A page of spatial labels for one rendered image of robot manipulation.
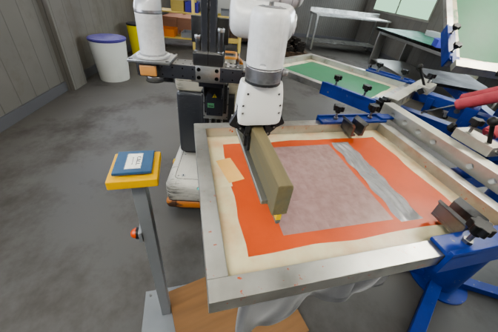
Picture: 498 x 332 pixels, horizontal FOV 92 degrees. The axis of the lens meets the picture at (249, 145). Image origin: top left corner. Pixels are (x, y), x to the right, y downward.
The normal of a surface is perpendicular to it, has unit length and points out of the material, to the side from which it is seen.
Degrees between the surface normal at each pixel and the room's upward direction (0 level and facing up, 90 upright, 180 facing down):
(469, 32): 32
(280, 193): 91
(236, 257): 0
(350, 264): 0
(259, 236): 0
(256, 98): 91
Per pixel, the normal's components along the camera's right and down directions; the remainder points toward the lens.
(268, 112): 0.27, 0.62
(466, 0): -0.07, -0.43
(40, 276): 0.10, -0.82
